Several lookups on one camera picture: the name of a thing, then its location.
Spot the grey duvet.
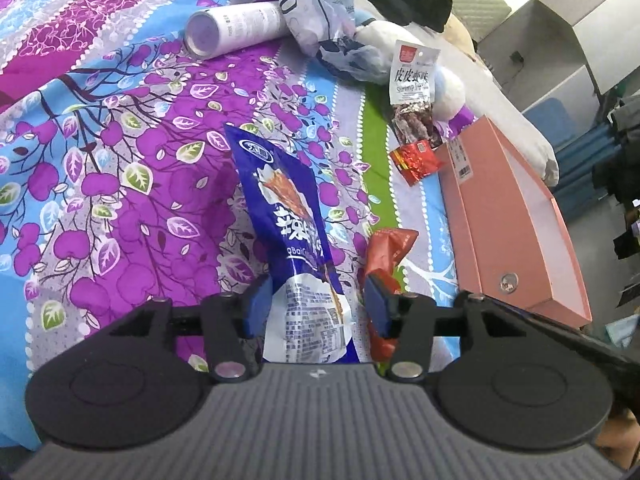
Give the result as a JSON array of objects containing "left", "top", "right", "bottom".
[{"left": 465, "top": 45, "right": 560, "bottom": 187}]

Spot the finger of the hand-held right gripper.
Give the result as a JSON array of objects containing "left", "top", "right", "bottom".
[{"left": 482, "top": 296, "right": 640, "bottom": 403}]

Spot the blue curtain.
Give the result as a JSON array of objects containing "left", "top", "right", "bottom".
[{"left": 549, "top": 119, "right": 617, "bottom": 222}]

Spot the pink cardboard box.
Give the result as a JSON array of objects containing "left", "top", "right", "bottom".
[{"left": 435, "top": 115, "right": 594, "bottom": 329}]

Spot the white shrimp snack packet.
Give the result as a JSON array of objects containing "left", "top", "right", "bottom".
[{"left": 387, "top": 38, "right": 444, "bottom": 149}]

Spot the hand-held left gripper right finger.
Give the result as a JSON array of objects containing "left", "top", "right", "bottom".
[{"left": 364, "top": 274, "right": 496, "bottom": 384}]

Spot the light blue plastic bag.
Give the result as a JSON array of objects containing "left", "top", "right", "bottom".
[{"left": 260, "top": 0, "right": 397, "bottom": 82}]

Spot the white and blue plush toy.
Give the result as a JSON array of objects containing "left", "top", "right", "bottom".
[{"left": 350, "top": 2, "right": 467, "bottom": 122}]

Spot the orange-red snack packet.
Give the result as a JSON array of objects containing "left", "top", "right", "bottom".
[{"left": 364, "top": 227, "right": 420, "bottom": 364}]

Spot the grey wall cabinet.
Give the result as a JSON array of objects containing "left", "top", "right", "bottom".
[{"left": 530, "top": 0, "right": 640, "bottom": 97}]

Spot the blue snack packet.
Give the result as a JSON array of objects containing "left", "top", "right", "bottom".
[{"left": 223, "top": 125, "right": 362, "bottom": 364}]

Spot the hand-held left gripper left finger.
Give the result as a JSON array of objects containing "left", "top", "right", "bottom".
[{"left": 106, "top": 276, "right": 274, "bottom": 384}]

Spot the small red snack packet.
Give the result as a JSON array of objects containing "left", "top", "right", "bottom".
[{"left": 389, "top": 141, "right": 442, "bottom": 187}]

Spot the white cylindrical bottle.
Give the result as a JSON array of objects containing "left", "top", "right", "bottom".
[{"left": 185, "top": 1, "right": 284, "bottom": 59}]

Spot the beige pillow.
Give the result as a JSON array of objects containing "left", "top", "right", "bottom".
[{"left": 444, "top": 14, "right": 482, "bottom": 57}]

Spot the purple floral bed sheet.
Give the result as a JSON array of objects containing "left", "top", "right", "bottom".
[{"left": 0, "top": 0, "right": 482, "bottom": 454}]

